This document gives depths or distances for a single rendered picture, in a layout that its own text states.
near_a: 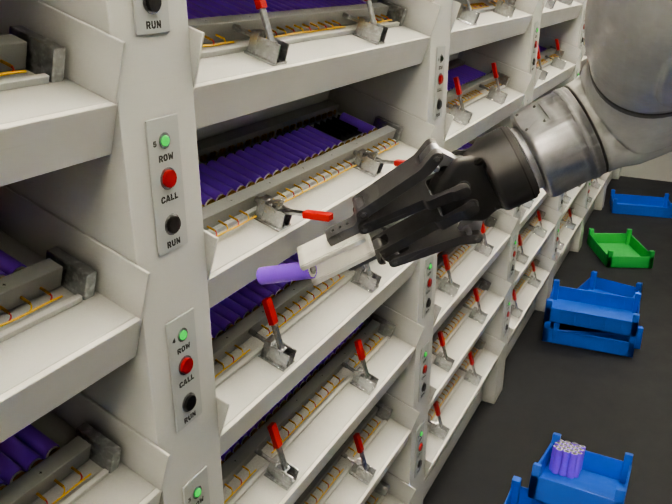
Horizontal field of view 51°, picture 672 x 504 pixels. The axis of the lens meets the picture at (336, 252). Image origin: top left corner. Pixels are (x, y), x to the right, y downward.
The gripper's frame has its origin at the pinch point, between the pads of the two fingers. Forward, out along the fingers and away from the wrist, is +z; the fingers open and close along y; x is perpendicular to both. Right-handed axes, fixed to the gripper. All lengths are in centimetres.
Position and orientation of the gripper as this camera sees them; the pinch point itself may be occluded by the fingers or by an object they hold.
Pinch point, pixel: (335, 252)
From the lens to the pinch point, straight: 69.8
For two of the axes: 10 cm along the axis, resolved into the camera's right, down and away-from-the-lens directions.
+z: -8.8, 4.3, 2.0
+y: -4.5, -6.1, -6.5
